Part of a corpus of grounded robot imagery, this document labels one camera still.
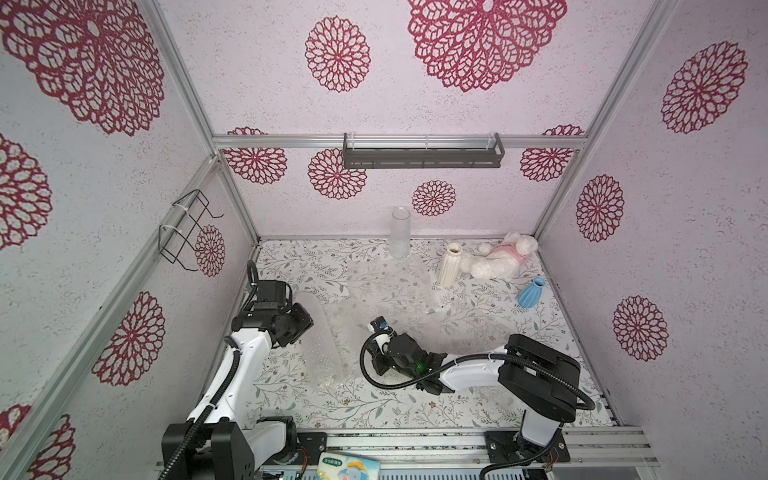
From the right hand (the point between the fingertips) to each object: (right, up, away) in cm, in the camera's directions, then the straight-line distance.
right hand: (363, 344), depth 84 cm
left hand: (-14, +6, -1) cm, 16 cm away
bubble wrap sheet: (-9, -1, +3) cm, 9 cm away
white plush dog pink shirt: (+46, +24, +16) cm, 54 cm away
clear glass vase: (+12, +34, +22) cm, 42 cm away
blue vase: (+53, +13, +10) cm, 55 cm away
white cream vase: (+27, +21, +13) cm, 37 cm away
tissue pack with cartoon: (-4, -23, -17) cm, 29 cm away
